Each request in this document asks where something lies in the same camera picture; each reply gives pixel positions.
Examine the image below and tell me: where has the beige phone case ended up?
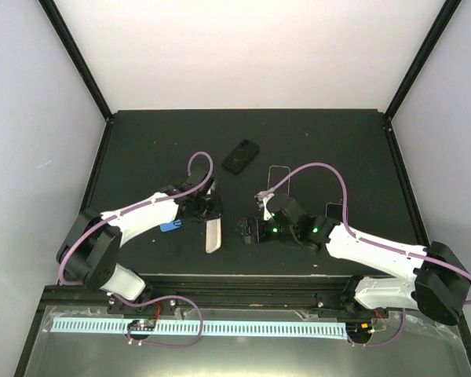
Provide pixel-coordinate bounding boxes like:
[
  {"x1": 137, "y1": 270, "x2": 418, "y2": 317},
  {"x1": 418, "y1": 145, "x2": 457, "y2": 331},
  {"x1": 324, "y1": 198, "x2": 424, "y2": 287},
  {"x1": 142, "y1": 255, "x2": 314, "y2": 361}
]
[{"x1": 205, "y1": 218, "x2": 222, "y2": 254}]

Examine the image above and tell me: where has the clear phone case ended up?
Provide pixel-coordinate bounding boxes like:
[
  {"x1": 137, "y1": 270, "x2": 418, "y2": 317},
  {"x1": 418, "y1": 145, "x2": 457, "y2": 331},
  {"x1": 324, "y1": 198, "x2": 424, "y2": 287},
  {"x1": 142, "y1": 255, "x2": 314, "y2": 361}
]
[{"x1": 265, "y1": 165, "x2": 292, "y2": 197}]

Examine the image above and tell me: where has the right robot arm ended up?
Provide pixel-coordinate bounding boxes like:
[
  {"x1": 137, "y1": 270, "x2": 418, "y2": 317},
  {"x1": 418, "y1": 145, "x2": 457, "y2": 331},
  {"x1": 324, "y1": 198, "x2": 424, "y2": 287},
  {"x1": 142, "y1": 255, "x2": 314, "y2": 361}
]
[{"x1": 236, "y1": 194, "x2": 471, "y2": 326}]

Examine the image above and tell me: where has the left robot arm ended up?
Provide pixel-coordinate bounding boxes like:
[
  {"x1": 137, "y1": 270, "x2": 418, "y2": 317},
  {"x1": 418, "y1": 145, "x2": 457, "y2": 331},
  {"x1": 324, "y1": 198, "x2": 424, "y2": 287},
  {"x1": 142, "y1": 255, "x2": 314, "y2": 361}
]
[{"x1": 57, "y1": 168, "x2": 222, "y2": 313}]

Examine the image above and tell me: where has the black phone case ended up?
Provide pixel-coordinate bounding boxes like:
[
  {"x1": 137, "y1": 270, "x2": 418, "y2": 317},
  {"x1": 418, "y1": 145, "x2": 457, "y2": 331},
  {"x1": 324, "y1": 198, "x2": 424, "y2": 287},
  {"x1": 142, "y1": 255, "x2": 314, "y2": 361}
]
[{"x1": 221, "y1": 139, "x2": 260, "y2": 175}]

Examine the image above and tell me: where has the purple phone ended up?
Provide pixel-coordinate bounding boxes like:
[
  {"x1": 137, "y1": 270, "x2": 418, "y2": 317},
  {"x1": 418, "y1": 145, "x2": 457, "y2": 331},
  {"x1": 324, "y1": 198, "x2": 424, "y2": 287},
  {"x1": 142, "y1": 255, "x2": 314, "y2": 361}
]
[{"x1": 325, "y1": 203, "x2": 343, "y2": 221}]

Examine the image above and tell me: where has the left control board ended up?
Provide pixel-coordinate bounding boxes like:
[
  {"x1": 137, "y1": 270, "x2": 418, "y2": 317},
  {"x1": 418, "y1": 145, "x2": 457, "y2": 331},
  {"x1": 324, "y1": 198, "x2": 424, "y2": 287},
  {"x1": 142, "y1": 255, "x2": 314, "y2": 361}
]
[{"x1": 127, "y1": 319, "x2": 155, "y2": 332}]

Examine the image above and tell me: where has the control board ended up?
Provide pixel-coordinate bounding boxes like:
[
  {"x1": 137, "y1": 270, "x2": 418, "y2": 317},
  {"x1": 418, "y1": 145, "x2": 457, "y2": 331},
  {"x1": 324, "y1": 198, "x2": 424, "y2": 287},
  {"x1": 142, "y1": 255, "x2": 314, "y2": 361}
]
[
  {"x1": 127, "y1": 319, "x2": 155, "y2": 332},
  {"x1": 349, "y1": 322, "x2": 379, "y2": 334}
]

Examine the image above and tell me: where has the right control board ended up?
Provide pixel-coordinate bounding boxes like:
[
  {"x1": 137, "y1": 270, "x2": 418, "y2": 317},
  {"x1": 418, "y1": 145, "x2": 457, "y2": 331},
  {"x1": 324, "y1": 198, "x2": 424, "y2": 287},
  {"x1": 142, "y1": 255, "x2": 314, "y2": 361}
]
[{"x1": 349, "y1": 322, "x2": 379, "y2": 334}]

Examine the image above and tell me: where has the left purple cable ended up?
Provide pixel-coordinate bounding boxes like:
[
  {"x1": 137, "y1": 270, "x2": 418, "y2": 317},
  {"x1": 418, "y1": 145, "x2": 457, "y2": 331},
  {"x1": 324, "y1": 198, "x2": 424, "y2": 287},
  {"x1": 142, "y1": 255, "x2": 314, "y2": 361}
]
[{"x1": 57, "y1": 152, "x2": 215, "y2": 311}]

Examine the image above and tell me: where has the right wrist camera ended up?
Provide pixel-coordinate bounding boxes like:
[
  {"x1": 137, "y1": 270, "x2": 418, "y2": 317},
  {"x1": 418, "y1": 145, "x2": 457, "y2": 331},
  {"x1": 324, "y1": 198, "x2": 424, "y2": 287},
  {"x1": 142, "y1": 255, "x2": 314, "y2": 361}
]
[{"x1": 254, "y1": 188, "x2": 275, "y2": 221}]

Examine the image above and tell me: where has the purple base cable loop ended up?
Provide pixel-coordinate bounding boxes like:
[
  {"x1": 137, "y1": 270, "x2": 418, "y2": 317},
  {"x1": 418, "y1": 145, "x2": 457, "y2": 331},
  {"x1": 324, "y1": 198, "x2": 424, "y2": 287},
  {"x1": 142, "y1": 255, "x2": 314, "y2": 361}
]
[{"x1": 125, "y1": 292, "x2": 207, "y2": 349}]

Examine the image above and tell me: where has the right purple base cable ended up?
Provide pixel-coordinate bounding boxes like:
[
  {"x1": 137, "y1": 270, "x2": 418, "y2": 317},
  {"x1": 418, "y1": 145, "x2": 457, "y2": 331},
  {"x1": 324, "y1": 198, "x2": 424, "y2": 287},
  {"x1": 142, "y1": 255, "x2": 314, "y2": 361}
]
[{"x1": 347, "y1": 308, "x2": 408, "y2": 350}]

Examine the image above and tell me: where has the white slotted cable duct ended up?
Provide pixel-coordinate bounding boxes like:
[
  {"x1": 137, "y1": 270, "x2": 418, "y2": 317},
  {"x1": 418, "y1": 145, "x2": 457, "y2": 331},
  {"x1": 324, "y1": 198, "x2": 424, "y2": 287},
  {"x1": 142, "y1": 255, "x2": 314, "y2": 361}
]
[{"x1": 50, "y1": 317, "x2": 348, "y2": 340}]

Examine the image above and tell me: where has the left black frame post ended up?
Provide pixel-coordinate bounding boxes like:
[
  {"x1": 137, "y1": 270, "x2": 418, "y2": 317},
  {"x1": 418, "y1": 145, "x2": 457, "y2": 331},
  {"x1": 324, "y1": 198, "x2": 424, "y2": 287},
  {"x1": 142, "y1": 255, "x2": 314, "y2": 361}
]
[{"x1": 38, "y1": 0, "x2": 112, "y2": 121}]

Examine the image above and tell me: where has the black frame post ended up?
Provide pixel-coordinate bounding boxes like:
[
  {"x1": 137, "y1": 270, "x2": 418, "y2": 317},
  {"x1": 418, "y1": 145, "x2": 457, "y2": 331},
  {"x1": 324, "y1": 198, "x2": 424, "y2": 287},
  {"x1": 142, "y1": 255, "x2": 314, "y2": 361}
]
[
  {"x1": 38, "y1": 0, "x2": 112, "y2": 121},
  {"x1": 385, "y1": 0, "x2": 462, "y2": 121}
]

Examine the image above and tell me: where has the right black frame post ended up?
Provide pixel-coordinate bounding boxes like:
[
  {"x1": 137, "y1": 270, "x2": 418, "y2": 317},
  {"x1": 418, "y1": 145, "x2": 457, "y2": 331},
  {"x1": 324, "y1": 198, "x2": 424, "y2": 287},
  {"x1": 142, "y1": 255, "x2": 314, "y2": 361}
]
[{"x1": 385, "y1": 0, "x2": 462, "y2": 121}]

